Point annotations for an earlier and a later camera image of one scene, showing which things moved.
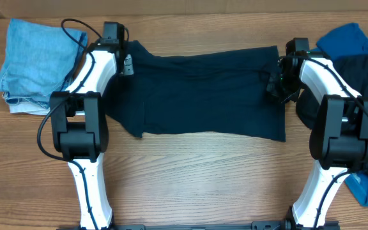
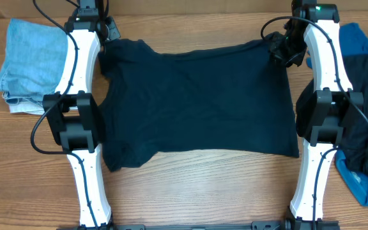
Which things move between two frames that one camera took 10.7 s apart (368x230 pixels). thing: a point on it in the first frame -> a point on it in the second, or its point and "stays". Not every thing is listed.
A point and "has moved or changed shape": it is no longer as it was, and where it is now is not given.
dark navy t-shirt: x=223 y=92 has moved or changed shape
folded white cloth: x=27 y=108 stays
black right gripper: x=276 y=88 -> x=280 y=48
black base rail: x=257 y=225 stays
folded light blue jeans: x=40 y=60 stays
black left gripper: x=133 y=67 -> x=115 y=34
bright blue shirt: x=347 y=40 stays
